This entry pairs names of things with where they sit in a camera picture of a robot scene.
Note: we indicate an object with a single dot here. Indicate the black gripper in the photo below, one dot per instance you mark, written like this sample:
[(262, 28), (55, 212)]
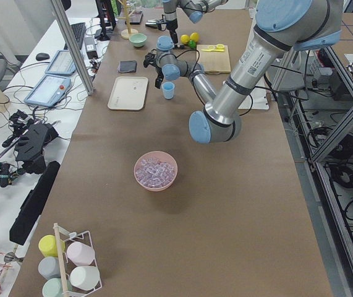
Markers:
[(172, 28), (159, 72)]

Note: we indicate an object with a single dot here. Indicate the light blue cup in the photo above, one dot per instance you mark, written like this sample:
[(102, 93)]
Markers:
[(168, 89)]

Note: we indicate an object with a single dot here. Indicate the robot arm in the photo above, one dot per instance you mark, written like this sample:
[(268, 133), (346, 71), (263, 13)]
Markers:
[(279, 27), (193, 10)]

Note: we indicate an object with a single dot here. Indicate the pile of ice cubes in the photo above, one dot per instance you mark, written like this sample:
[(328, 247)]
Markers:
[(154, 174)]

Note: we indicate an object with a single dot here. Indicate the pink cup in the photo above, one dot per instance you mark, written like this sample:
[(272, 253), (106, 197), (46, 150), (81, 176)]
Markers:
[(80, 254)]

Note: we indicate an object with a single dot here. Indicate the yellow cup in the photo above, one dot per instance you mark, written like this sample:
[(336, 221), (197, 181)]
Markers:
[(47, 246)]

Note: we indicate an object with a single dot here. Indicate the white cup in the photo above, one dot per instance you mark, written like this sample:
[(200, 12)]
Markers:
[(85, 277)]

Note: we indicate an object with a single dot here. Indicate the grey cup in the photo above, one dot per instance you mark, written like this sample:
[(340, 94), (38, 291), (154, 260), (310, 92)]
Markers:
[(49, 268)]

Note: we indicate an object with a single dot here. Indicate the mint cup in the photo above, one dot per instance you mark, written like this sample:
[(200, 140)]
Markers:
[(52, 288)]

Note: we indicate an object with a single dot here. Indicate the yellow lemon upper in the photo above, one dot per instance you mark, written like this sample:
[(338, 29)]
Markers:
[(185, 39)]

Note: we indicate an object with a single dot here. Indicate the yellow lemon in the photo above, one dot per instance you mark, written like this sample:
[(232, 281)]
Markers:
[(195, 37), (185, 39)]

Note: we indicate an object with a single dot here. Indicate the green lime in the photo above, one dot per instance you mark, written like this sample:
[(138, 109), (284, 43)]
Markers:
[(192, 44)]

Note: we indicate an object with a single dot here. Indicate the yellow lemon lower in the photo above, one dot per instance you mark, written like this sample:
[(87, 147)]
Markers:
[(195, 37)]

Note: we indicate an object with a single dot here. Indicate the steel scoop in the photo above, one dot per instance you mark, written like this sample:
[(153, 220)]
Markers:
[(151, 23)]

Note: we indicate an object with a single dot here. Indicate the cream rabbit tray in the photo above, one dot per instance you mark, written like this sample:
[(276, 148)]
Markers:
[(128, 93)]

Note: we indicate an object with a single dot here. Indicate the mint green bowl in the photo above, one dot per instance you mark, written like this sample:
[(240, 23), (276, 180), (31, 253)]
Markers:
[(138, 40)]

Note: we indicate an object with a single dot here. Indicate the grey folded cloth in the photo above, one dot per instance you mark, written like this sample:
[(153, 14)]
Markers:
[(127, 66)]

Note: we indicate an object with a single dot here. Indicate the wooden mug tree stand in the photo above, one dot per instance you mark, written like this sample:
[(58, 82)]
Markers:
[(129, 31)]

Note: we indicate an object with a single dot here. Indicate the lemon slice upper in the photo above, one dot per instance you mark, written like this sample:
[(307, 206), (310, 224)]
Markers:
[(219, 46)]

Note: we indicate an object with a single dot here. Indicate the wooden cutting board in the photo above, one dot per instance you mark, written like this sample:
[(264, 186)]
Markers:
[(214, 62)]

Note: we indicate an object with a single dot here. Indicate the pink bowl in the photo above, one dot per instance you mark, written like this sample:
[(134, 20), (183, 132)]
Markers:
[(162, 156)]

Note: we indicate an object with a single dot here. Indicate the black keyboard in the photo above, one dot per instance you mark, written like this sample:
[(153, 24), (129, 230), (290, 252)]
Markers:
[(78, 30)]

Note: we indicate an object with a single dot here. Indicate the blue teach pendant far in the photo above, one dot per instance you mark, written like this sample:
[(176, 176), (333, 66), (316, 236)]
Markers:
[(61, 64)]

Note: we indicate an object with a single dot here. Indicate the blue teach pendant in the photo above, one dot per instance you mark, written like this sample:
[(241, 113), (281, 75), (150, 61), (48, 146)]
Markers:
[(61, 64), (50, 90)]

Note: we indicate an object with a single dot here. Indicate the blue teach pendant near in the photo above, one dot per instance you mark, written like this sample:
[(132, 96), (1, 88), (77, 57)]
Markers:
[(50, 90)]

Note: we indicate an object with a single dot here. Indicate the black computer mouse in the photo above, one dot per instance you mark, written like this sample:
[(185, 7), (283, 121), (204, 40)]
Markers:
[(42, 56)]

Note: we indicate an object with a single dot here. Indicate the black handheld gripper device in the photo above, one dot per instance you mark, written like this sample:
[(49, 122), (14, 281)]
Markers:
[(32, 135)]

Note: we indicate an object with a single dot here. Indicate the black bar device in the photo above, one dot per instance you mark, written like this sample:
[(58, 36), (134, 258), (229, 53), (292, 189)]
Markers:
[(33, 205)]

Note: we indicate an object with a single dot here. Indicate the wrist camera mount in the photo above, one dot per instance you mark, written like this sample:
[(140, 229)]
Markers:
[(161, 25), (150, 60)]

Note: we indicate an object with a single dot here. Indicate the aluminium frame post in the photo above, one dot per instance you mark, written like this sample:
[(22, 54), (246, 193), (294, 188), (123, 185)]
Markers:
[(69, 39)]

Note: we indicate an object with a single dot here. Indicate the white wire cup rack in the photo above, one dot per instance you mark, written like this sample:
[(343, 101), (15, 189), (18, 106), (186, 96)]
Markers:
[(63, 239)]

